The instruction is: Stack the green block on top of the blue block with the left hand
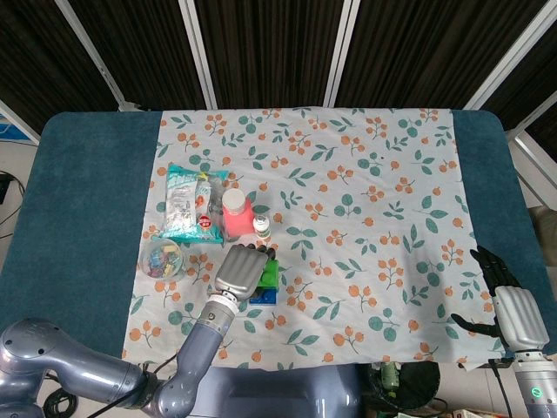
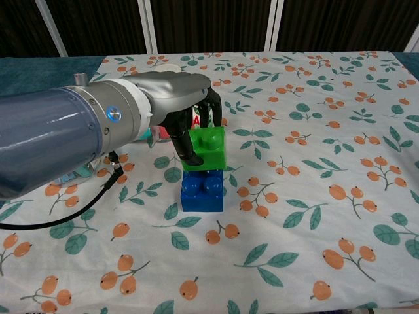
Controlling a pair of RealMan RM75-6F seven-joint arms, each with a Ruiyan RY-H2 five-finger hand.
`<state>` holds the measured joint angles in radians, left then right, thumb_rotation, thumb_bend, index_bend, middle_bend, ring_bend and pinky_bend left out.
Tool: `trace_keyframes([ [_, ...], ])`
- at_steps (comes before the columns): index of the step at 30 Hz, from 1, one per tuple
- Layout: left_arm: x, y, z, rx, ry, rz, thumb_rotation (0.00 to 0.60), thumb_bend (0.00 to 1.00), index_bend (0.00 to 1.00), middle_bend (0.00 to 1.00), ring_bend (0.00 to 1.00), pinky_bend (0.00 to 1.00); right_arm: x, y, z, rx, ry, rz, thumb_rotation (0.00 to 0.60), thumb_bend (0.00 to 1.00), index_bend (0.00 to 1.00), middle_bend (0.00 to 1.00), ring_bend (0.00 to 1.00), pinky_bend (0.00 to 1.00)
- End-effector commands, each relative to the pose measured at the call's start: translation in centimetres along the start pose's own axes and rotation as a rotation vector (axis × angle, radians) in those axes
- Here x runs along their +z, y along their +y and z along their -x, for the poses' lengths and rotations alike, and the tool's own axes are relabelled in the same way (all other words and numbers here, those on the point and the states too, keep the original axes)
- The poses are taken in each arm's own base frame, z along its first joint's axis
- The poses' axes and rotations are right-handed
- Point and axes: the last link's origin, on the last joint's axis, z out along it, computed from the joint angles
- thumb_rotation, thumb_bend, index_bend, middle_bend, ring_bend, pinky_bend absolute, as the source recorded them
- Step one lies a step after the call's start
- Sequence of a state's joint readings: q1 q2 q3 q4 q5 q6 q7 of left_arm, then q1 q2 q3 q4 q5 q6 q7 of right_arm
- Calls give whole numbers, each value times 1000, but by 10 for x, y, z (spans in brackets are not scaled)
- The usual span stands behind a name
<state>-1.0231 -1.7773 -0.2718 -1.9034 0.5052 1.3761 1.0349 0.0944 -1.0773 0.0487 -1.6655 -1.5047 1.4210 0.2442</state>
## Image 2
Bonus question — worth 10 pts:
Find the white frame post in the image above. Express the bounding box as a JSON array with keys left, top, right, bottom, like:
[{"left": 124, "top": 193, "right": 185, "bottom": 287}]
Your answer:
[
  {"left": 136, "top": 0, "right": 159, "bottom": 54},
  {"left": 263, "top": 0, "right": 285, "bottom": 52},
  {"left": 34, "top": 0, "right": 69, "bottom": 58}
]

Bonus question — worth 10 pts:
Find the pink teal small object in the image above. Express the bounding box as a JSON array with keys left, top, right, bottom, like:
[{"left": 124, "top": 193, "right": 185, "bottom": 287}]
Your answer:
[{"left": 136, "top": 126, "right": 172, "bottom": 148}]

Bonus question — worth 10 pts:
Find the green building block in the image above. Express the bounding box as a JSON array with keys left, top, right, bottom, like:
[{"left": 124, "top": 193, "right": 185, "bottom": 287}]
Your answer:
[{"left": 181, "top": 125, "right": 227, "bottom": 172}]

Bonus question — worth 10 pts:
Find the clear plastic teal item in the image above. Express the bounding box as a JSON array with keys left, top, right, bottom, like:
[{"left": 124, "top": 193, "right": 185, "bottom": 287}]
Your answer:
[{"left": 55, "top": 156, "right": 106, "bottom": 188}]

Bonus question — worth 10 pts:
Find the floral white tablecloth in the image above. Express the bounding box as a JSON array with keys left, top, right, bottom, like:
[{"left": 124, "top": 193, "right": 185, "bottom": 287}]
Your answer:
[{"left": 0, "top": 50, "right": 419, "bottom": 314}]

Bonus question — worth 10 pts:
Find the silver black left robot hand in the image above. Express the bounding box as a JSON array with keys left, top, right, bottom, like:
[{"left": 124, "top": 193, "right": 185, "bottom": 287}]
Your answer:
[{"left": 123, "top": 71, "right": 224, "bottom": 166}]

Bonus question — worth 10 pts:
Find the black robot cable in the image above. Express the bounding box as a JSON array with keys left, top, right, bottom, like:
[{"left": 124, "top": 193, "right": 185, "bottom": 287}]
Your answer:
[{"left": 0, "top": 150, "right": 124, "bottom": 230}]

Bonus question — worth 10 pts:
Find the white round object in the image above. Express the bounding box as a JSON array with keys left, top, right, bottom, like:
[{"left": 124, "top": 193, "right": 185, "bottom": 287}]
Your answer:
[{"left": 154, "top": 63, "right": 182, "bottom": 74}]

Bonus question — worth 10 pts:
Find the blue building block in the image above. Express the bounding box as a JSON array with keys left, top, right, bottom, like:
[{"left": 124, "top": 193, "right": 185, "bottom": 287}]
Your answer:
[{"left": 179, "top": 167, "right": 225, "bottom": 213}]

